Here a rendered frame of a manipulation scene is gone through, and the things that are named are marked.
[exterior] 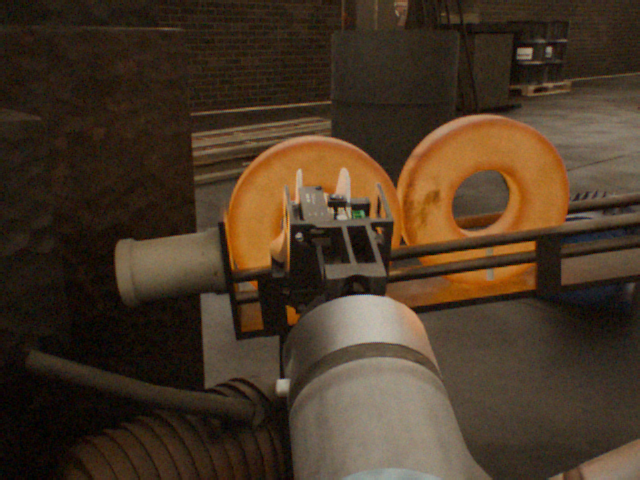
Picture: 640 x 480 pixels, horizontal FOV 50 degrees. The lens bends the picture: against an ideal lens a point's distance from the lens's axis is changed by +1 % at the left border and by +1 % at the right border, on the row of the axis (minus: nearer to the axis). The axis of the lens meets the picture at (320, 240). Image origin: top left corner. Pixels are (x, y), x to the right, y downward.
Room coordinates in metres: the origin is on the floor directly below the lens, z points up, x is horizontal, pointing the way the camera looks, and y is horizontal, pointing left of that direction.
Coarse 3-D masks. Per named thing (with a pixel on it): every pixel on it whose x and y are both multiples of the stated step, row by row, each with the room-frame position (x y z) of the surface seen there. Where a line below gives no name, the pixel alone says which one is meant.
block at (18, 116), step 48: (0, 144) 0.57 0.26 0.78; (0, 192) 0.56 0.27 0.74; (48, 192) 0.59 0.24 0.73; (0, 240) 0.56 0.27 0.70; (48, 240) 0.58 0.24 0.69; (0, 288) 0.55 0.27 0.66; (48, 288) 0.58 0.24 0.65; (0, 336) 0.55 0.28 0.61; (48, 336) 0.58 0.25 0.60; (0, 384) 0.55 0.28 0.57
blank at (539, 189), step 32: (448, 128) 0.60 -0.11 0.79; (480, 128) 0.59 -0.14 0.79; (512, 128) 0.59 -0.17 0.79; (416, 160) 0.59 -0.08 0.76; (448, 160) 0.59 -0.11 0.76; (480, 160) 0.59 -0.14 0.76; (512, 160) 0.59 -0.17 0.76; (544, 160) 0.60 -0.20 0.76; (416, 192) 0.58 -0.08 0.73; (448, 192) 0.59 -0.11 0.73; (512, 192) 0.62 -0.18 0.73; (544, 192) 0.60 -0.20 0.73; (416, 224) 0.58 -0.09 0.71; (448, 224) 0.59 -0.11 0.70; (512, 224) 0.60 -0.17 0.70; (544, 224) 0.60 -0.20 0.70; (448, 256) 0.59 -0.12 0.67; (480, 256) 0.59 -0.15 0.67
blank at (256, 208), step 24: (288, 144) 0.58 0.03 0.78; (312, 144) 0.57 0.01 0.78; (336, 144) 0.58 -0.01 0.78; (264, 168) 0.57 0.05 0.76; (288, 168) 0.57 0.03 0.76; (312, 168) 0.57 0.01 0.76; (336, 168) 0.57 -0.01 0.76; (360, 168) 0.58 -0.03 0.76; (240, 192) 0.57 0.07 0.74; (264, 192) 0.57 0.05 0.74; (360, 192) 0.58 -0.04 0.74; (384, 192) 0.58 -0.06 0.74; (240, 216) 0.56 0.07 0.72; (264, 216) 0.57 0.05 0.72; (384, 216) 0.58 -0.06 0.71; (240, 240) 0.56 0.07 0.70; (264, 240) 0.57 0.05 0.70; (240, 264) 0.56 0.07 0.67; (264, 264) 0.57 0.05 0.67
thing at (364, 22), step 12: (348, 0) 4.81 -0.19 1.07; (360, 0) 4.84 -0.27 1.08; (372, 0) 4.76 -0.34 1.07; (384, 0) 4.61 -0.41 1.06; (396, 0) 4.67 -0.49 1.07; (348, 12) 4.81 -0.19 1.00; (360, 12) 4.84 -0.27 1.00; (372, 12) 4.76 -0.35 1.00; (384, 12) 4.61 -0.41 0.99; (396, 12) 4.68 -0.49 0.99; (348, 24) 4.81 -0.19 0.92; (360, 24) 4.84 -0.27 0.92; (372, 24) 4.75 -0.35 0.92; (384, 24) 4.61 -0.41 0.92; (396, 24) 4.68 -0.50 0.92
